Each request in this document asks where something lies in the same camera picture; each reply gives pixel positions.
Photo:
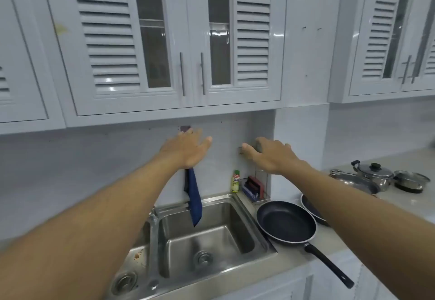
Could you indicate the person's right hand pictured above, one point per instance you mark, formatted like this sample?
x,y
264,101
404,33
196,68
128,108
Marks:
x,y
272,155

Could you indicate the person's left hand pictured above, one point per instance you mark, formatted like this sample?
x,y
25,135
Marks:
x,y
183,147

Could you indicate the black frying pan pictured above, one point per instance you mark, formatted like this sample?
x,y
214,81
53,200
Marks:
x,y
311,208
285,221

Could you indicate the wide steel two-handled pan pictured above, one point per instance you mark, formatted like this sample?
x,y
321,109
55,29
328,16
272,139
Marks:
x,y
353,181

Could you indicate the small steel pot black base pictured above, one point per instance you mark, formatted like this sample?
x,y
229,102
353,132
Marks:
x,y
411,179

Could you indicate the person's left forearm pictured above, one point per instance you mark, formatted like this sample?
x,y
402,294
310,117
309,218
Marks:
x,y
85,235

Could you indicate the person's right forearm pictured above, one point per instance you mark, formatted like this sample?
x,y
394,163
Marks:
x,y
357,221

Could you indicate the red box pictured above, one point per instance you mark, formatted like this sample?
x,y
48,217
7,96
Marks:
x,y
255,184

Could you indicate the blue pack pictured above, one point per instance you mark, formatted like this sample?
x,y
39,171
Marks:
x,y
249,192

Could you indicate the small green cap bottle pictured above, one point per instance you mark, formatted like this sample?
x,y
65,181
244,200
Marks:
x,y
235,182

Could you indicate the blue hanging towel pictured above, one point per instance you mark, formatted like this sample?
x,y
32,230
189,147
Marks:
x,y
194,198

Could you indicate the stainless steel double sink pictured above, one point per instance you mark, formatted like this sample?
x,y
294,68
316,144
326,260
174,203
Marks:
x,y
210,242

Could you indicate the white base cabinet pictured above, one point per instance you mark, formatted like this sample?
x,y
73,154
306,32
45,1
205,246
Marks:
x,y
295,289

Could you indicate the white louvered wall cabinet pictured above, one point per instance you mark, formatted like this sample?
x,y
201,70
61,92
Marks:
x,y
380,38
20,72
112,38

